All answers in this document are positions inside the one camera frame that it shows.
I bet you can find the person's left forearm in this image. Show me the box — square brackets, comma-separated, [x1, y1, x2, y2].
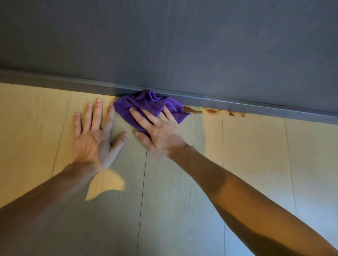
[0, 161, 99, 256]

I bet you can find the grey baseboard strip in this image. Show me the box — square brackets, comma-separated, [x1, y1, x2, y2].
[0, 70, 338, 125]

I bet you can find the purple microfiber cloth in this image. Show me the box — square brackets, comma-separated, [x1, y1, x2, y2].
[114, 90, 191, 137]

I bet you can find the person's right hand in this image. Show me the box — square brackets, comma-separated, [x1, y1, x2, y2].
[129, 105, 190, 161]

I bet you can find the person's left hand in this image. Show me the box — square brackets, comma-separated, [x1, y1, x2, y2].
[71, 98, 129, 171]

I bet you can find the person's right forearm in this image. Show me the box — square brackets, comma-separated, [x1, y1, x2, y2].
[169, 146, 338, 256]

